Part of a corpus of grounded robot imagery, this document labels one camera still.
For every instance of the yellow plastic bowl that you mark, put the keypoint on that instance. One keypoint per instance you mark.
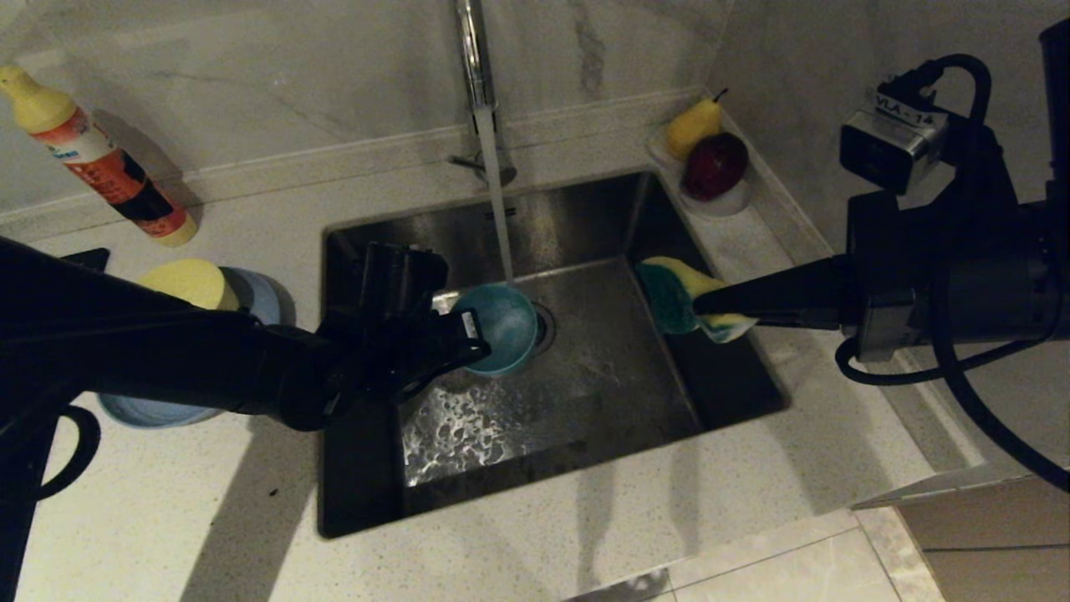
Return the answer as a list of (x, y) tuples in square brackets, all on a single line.
[(196, 284)]

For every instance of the teal plastic bowl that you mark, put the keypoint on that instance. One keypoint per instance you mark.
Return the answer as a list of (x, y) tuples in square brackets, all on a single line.
[(506, 326)]

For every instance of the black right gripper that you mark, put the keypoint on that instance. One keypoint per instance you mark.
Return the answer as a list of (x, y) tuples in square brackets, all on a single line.
[(961, 276)]

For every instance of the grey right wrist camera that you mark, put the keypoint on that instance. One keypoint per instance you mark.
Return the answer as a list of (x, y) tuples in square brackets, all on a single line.
[(890, 142)]

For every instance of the chrome faucet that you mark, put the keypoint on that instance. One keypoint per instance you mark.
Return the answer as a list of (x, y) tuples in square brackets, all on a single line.
[(475, 58)]

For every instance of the orange-label dish soap bottle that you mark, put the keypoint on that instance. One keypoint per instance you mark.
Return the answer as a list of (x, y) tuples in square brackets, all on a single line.
[(117, 180)]

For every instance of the metal sink drain strainer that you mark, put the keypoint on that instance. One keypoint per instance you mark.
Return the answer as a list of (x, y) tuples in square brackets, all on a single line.
[(545, 328)]

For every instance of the yellow sponge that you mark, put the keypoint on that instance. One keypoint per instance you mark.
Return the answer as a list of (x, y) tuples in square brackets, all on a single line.
[(669, 301)]

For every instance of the light blue plate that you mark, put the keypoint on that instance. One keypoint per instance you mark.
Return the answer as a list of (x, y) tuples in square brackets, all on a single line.
[(263, 297)]

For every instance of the black induction cooktop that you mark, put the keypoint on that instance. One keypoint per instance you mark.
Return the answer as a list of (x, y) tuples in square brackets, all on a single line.
[(92, 257)]

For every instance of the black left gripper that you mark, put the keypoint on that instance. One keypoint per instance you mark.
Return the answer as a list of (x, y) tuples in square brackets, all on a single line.
[(393, 351)]

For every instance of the yellow pear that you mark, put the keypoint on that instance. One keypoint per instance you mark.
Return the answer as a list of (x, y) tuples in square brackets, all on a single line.
[(691, 130)]

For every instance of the stainless steel sink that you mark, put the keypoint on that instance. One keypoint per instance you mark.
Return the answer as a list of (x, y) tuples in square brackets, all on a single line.
[(602, 393)]

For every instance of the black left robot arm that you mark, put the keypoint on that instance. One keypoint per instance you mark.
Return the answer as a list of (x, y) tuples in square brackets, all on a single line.
[(125, 334)]

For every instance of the white fruit dish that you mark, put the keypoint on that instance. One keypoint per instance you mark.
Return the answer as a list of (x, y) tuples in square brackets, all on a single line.
[(720, 210)]

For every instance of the dark red apple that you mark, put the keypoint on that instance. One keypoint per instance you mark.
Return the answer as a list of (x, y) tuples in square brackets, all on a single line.
[(715, 167)]

